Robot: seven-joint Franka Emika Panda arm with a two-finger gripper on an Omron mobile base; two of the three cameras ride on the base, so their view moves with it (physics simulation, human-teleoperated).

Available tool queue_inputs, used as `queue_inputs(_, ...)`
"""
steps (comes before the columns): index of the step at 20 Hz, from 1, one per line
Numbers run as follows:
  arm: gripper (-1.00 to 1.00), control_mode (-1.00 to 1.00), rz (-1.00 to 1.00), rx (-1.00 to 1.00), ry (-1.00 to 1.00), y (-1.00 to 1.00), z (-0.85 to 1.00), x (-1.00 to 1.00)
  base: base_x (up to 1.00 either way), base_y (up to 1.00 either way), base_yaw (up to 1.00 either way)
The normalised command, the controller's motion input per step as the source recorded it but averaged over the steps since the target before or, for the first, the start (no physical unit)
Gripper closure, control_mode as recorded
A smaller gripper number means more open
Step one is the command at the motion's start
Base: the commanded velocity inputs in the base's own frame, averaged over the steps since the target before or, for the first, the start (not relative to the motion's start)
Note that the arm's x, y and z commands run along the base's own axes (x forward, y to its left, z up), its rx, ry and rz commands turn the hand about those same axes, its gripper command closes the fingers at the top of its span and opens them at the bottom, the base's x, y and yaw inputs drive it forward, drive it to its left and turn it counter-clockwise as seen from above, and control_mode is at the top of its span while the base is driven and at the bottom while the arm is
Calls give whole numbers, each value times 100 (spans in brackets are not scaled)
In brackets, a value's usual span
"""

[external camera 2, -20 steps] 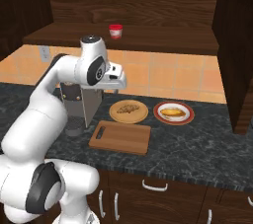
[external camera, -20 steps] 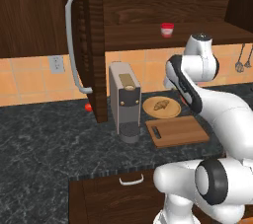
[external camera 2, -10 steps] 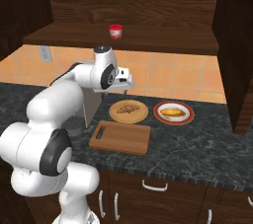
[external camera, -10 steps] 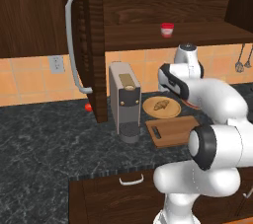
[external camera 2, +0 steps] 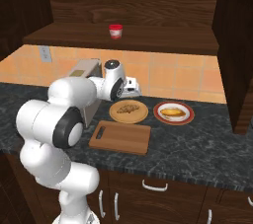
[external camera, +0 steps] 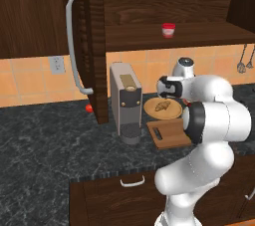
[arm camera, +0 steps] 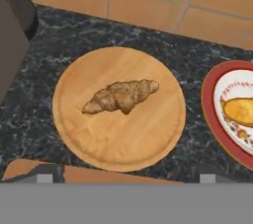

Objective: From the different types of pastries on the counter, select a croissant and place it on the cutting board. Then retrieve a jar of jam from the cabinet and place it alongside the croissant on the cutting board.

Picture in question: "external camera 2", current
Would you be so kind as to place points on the dark wooden base cabinet door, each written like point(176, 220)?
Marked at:
point(158, 209)
point(230, 213)
point(19, 182)

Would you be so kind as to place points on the wooden cutting board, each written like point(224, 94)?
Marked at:
point(125, 139)

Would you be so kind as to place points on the brown croissant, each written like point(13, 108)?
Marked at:
point(127, 108)

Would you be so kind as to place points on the red lidded jam jar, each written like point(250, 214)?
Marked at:
point(115, 32)

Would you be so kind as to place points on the golden oblong pastry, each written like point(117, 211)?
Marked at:
point(172, 112)

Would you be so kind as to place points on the dark wooden wall cabinet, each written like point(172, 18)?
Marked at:
point(148, 1)

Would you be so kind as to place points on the round wooden plate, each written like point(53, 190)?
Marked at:
point(138, 116)

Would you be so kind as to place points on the grey wall outlet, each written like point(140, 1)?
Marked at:
point(45, 54)

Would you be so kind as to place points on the silver toaster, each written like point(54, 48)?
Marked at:
point(86, 68)

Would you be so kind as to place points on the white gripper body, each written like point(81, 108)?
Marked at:
point(133, 92)

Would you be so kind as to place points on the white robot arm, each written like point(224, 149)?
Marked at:
point(49, 126)

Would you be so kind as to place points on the dark wooden drawer front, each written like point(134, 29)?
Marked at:
point(184, 186)

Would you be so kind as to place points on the red rimmed white plate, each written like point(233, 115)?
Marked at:
point(173, 121)

